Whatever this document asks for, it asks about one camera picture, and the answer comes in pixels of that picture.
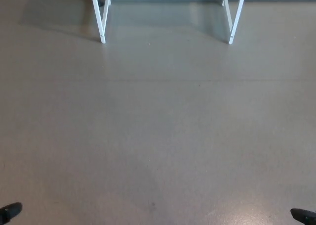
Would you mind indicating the white metal table leg frame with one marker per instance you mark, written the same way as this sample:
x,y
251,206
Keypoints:
x,y
98,14
236,19

